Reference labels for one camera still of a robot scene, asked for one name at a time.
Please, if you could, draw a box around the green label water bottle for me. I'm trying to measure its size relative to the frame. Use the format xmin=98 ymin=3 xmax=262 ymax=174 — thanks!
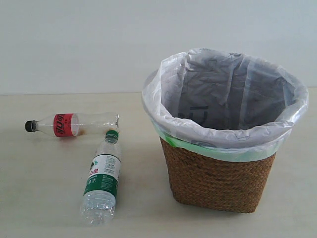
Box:
xmin=80 ymin=130 xmax=121 ymax=225

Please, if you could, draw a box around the red label cola bottle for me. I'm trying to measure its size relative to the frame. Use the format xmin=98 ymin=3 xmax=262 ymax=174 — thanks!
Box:
xmin=25 ymin=112 xmax=119 ymax=137

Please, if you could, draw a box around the white plastic bin liner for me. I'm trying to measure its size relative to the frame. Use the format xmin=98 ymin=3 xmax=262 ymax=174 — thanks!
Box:
xmin=142 ymin=48 xmax=309 ymax=162

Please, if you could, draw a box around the woven brown wicker basket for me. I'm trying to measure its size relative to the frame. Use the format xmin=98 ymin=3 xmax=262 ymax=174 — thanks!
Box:
xmin=160 ymin=139 xmax=275 ymax=213

